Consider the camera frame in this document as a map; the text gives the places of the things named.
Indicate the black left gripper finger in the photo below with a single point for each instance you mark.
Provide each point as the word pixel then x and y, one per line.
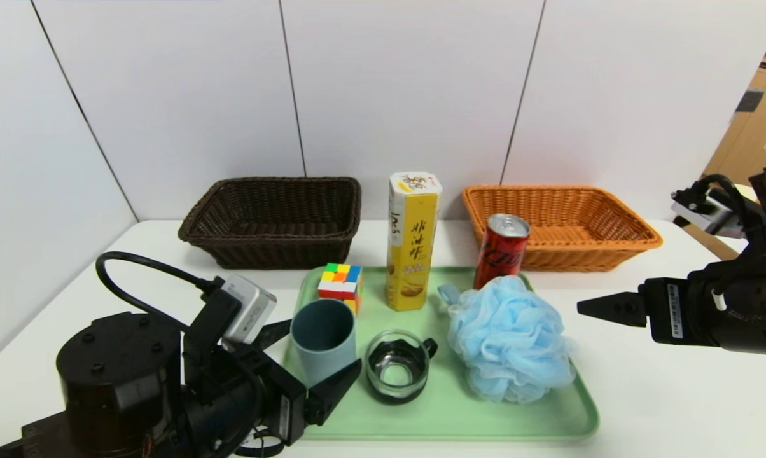
pixel 329 394
pixel 271 335

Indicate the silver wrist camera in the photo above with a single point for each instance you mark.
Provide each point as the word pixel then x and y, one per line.
pixel 249 308
pixel 707 213

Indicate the blue-grey plastic cup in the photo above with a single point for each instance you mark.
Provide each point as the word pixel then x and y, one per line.
pixel 322 346

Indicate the light green plastic tray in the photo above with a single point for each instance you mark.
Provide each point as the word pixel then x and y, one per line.
pixel 459 413

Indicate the tall yellow snack box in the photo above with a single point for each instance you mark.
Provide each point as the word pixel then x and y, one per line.
pixel 411 254

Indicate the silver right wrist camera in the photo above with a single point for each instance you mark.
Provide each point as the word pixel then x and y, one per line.
pixel 707 213

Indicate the dark brown wicker basket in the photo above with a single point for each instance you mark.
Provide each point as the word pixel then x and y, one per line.
pixel 262 251

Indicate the orange wicker basket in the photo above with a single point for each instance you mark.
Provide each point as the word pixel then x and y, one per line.
pixel 567 257

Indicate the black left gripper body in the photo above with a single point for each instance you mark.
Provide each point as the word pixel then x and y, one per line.
pixel 289 399

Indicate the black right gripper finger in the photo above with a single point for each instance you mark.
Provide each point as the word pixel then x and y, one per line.
pixel 625 317
pixel 621 303

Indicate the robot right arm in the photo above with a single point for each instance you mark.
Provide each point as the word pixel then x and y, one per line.
pixel 752 305

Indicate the wooden cabinet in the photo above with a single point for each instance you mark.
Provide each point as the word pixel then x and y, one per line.
pixel 761 121

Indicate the red cola can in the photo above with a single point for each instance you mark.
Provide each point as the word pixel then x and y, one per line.
pixel 501 251

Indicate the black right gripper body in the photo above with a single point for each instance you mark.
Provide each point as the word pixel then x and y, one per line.
pixel 670 310

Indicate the multicoloured puzzle cube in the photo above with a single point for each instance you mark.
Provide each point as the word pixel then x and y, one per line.
pixel 340 287

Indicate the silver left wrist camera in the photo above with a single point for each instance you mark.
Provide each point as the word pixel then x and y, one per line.
pixel 249 308

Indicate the light blue bath pouf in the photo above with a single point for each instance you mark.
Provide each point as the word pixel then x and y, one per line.
pixel 510 337

